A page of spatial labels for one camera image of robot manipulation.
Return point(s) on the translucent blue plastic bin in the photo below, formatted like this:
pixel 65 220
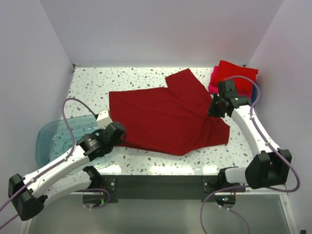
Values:
pixel 54 138

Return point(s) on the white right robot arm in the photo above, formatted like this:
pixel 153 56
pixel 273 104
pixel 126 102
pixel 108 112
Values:
pixel 270 164

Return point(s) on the bright red folded shirt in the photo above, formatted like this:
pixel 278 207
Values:
pixel 227 69

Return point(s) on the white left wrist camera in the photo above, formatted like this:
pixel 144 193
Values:
pixel 104 119

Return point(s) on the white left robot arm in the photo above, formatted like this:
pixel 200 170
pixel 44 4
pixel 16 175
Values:
pixel 68 173

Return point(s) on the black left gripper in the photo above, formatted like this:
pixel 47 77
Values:
pixel 119 141

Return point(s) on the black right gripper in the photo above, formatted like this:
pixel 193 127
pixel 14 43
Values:
pixel 212 111

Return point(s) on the pink folded shirt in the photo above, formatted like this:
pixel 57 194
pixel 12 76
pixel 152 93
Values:
pixel 213 89

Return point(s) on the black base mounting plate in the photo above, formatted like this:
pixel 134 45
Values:
pixel 162 187

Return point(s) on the dark red t shirt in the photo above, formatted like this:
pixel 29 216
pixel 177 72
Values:
pixel 172 119

